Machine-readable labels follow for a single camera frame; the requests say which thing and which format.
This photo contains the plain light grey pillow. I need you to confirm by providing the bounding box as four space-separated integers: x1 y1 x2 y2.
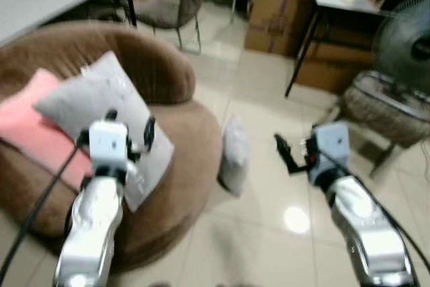
218 115 251 198

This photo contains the round brown sofa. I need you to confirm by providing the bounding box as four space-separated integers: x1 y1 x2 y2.
0 21 224 269

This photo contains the grey printed pillow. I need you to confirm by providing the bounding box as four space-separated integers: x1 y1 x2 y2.
34 50 176 213

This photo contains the pink pillow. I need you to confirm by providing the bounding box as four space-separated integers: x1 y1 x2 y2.
0 68 95 192

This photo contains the brown metal-framed stool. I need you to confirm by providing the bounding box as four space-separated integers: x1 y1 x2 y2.
338 70 430 175

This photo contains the plain cardboard box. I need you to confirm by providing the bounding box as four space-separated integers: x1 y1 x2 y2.
294 26 378 94

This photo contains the black electric fan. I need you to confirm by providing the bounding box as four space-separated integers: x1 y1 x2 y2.
372 0 430 97

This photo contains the brown fabric chair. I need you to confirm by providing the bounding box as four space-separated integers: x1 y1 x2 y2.
133 0 206 54

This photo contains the cardboard box with purple print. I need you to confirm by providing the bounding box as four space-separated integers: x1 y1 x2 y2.
244 0 314 57

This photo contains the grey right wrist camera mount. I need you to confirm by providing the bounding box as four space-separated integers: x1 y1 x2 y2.
312 122 351 184

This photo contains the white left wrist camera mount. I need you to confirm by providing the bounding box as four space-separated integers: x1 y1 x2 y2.
87 120 130 171

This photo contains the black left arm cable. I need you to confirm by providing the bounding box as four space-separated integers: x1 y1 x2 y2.
0 140 89 282

